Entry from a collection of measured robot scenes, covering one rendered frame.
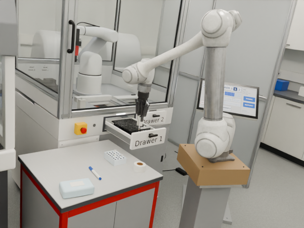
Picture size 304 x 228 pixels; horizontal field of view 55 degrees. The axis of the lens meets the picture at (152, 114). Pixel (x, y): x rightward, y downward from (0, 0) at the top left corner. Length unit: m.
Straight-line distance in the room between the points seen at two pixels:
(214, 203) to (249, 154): 1.57
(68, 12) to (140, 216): 1.24
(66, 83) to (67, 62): 0.13
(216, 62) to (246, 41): 1.94
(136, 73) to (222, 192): 0.90
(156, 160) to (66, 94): 1.09
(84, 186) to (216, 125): 0.72
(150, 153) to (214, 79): 1.18
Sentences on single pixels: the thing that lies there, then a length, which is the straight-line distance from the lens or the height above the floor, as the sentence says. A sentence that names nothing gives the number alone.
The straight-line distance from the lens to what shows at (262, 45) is 3.29.
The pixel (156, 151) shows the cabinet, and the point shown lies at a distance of 2.52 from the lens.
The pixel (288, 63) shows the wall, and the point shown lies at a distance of 5.39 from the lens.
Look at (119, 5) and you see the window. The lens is 1.99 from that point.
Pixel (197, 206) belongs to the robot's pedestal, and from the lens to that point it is 1.88.
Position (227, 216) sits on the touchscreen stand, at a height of 0.03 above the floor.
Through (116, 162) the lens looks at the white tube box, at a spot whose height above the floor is 0.78.
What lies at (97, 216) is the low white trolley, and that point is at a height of 0.64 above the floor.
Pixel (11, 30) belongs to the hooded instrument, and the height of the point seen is 1.47.
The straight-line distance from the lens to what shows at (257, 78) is 3.29.
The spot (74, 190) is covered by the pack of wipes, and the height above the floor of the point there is 0.80.
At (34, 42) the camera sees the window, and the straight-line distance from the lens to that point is 2.26.
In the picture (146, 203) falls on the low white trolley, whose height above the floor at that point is 0.59.
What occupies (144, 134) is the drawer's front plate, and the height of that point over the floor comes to 0.91.
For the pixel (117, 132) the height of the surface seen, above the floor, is 0.87.
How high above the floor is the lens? 1.56
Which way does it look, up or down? 16 degrees down
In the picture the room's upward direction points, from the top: 8 degrees clockwise
